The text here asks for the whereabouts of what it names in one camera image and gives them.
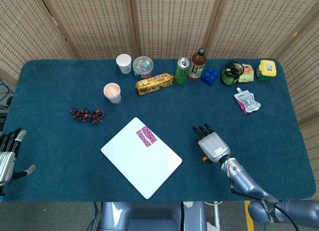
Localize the dark red grape bunch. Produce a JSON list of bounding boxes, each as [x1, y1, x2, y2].
[[69, 103, 105, 125]]

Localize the blue toy building block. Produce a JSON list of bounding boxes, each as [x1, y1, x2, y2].
[[200, 67, 220, 88]]

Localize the black cable bundle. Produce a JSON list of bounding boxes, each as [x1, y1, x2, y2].
[[0, 78, 14, 110]]

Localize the grey blue robot torso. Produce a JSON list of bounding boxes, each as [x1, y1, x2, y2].
[[99, 202, 208, 231]]

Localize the woven wicker folding screen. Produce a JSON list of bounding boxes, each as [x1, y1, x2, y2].
[[0, 0, 319, 199]]

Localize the white paper cup blue print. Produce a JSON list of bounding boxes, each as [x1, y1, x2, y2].
[[116, 54, 132, 75]]

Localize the amber tea bottle black cap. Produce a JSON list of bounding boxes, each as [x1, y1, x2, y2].
[[187, 47, 207, 81]]

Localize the green energy drink can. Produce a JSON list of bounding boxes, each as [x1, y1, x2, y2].
[[174, 57, 191, 85]]

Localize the white paper cup blue stripe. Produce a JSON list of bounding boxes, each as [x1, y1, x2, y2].
[[106, 93, 122, 105]]

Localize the clear jar of coloured blocks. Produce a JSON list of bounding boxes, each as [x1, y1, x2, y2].
[[132, 56, 154, 79]]

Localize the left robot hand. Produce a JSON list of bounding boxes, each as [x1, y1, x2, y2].
[[0, 127, 37, 188]]

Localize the pink patterned small packet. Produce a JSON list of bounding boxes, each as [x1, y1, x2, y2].
[[136, 125, 158, 148]]

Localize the silver pink spout pouch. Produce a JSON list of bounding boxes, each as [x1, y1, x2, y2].
[[233, 87, 262, 115]]

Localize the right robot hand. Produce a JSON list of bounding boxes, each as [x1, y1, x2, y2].
[[191, 123, 231, 165]]

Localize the paper cup with orange inside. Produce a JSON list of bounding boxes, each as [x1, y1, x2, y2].
[[103, 83, 122, 99]]

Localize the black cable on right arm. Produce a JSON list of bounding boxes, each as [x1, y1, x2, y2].
[[230, 186, 301, 231]]

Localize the green box with yellow lid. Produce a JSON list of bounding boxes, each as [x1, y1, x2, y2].
[[256, 59, 278, 82]]

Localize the yellow green snack bag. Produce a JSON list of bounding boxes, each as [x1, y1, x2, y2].
[[238, 63, 255, 83]]

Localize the yellow biscuit pack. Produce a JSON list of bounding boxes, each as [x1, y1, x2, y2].
[[135, 73, 175, 96]]

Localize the white rectangular board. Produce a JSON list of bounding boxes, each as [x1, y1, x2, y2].
[[100, 117, 183, 200]]

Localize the blue table cloth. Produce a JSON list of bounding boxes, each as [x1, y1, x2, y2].
[[2, 58, 317, 203]]

